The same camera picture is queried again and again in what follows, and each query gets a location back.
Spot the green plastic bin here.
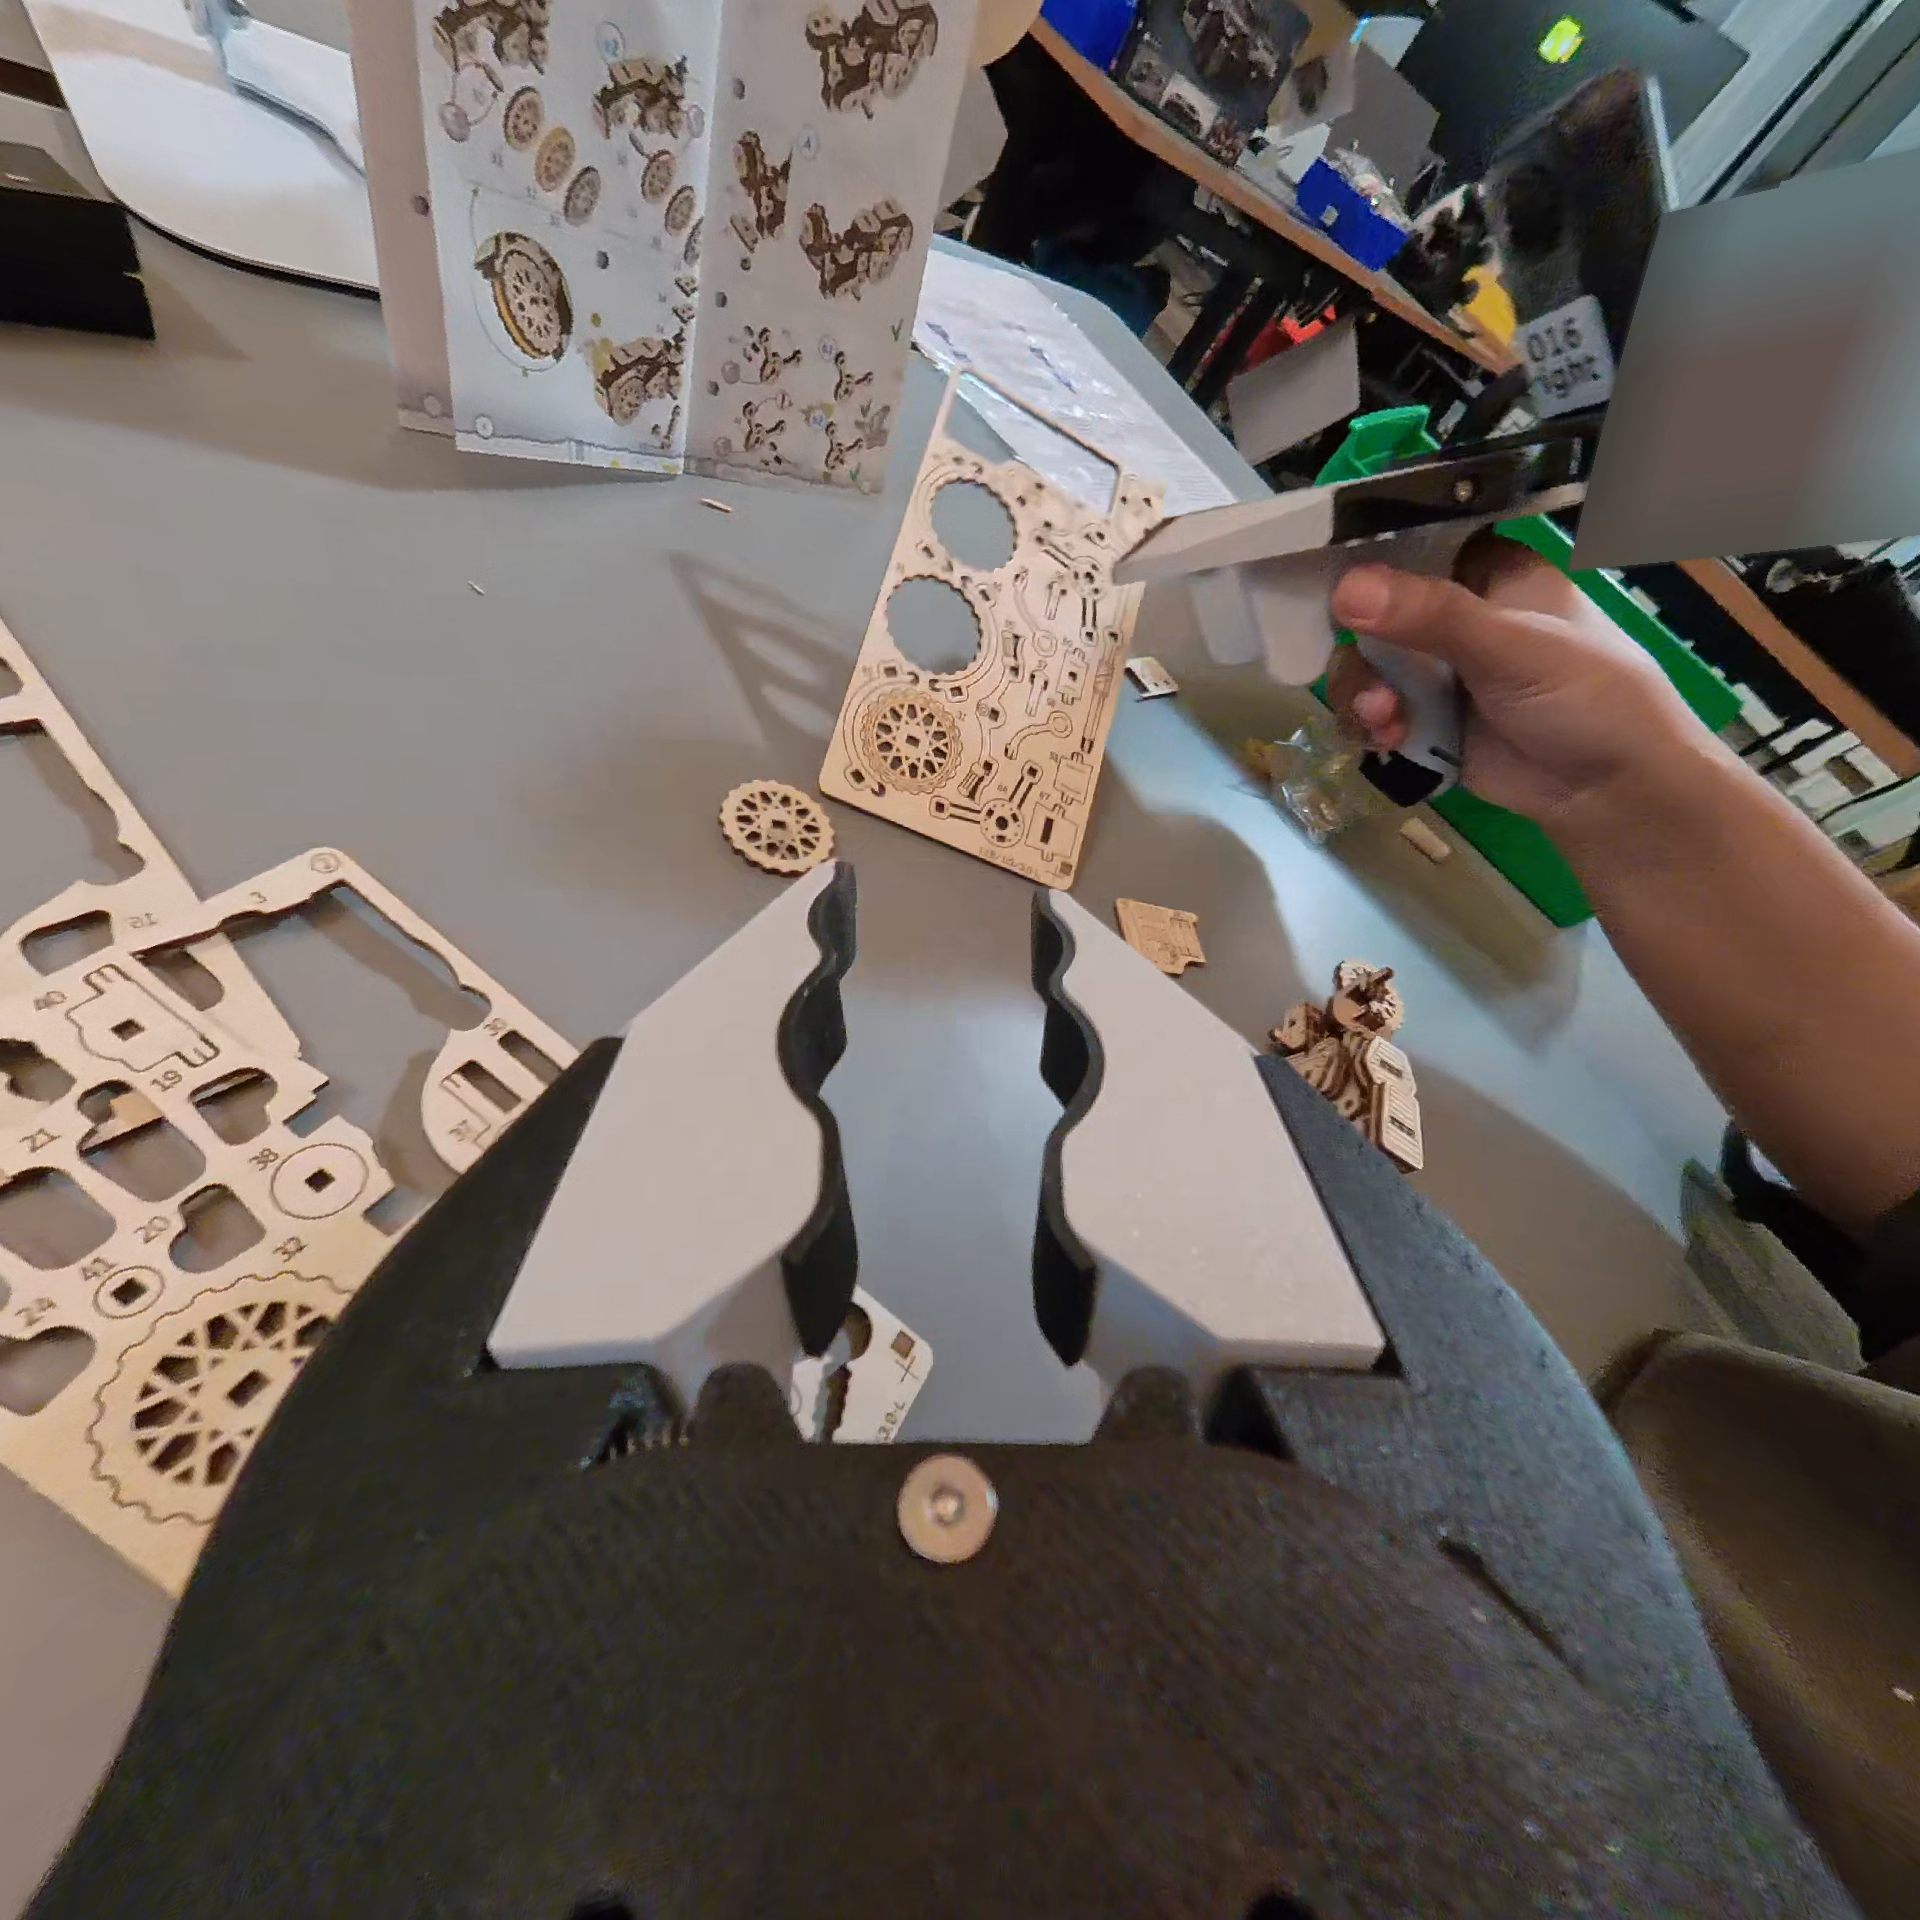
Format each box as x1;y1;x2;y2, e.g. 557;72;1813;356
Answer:
1313;405;1749;928

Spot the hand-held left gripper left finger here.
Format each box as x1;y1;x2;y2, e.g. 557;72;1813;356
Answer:
488;861;859;1373

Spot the small wooden model assembly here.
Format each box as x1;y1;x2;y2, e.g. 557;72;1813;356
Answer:
1271;963;1424;1174

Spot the white paper pile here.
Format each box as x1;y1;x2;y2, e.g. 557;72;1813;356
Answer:
29;0;378;294

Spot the black monitor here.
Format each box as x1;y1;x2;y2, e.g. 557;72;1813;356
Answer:
1394;0;1749;167

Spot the olive brown sweater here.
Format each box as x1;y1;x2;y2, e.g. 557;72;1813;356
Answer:
1591;1118;1920;1920

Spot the black box with orange print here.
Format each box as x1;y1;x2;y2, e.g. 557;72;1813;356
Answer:
0;194;160;344

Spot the wooden gear parts sheet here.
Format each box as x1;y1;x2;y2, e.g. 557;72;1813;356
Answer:
0;848;935;1595

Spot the person's right hand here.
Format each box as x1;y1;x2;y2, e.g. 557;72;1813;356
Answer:
1329;533;1672;822

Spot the wooden gear wheel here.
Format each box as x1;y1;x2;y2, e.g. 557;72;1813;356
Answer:
720;780;836;876

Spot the folded instruction booklet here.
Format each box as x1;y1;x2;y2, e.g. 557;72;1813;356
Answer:
353;0;963;484

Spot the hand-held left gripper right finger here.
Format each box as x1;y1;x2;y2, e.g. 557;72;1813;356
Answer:
1032;887;1385;1373

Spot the clear plastic bag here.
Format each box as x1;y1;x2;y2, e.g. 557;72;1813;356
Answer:
1242;718;1389;845

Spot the large emptied wooden parts sheet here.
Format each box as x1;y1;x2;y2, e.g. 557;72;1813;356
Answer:
0;614;203;975

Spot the person's right forearm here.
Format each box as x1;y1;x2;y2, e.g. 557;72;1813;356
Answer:
1560;704;1920;1221

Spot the wooden sheet with round holes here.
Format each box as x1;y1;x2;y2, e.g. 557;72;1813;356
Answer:
818;368;1168;890

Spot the white printed paper sheet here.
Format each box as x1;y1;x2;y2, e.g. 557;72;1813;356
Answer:
913;239;1256;519

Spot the blue storage box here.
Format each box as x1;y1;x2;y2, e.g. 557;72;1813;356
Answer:
1297;158;1415;274

